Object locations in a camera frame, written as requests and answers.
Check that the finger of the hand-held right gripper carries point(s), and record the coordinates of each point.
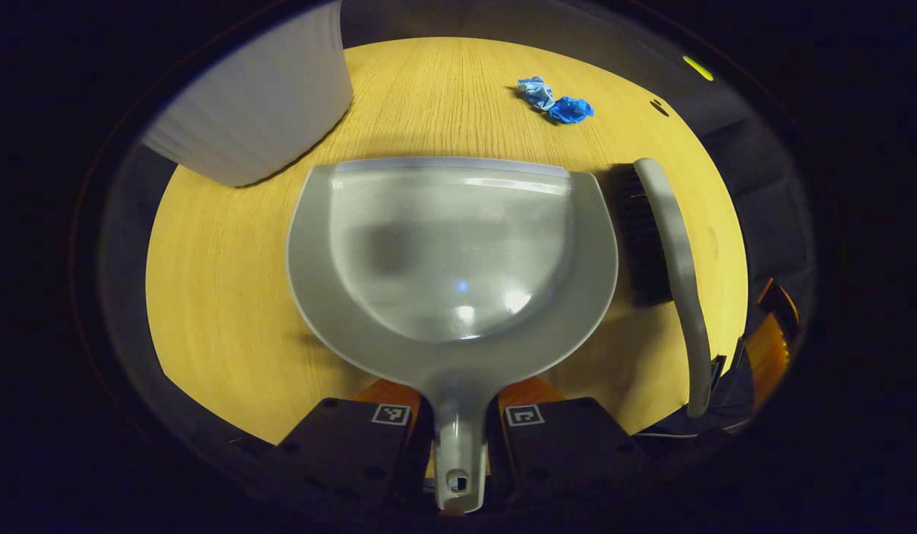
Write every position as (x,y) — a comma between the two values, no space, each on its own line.
(780,308)
(766,356)

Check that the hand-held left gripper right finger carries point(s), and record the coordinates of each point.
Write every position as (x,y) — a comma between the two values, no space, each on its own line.
(569,445)

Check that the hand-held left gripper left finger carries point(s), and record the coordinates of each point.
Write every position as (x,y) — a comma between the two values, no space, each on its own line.
(339,445)

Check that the small grey broom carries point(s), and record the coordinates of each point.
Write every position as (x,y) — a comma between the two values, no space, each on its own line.
(677,245)

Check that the grey plastic dustpan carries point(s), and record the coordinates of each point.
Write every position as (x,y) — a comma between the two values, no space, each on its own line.
(451,245)

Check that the dark blue paper trash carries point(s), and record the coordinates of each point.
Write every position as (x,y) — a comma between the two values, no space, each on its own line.
(571,110)

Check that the light blue paper trash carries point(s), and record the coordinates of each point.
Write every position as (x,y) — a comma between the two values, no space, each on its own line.
(536,90)

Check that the grey plastic garbage bin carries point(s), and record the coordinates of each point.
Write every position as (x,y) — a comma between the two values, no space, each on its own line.
(265,96)

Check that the wooden desktop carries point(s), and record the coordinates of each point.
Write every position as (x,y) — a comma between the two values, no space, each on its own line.
(228,297)

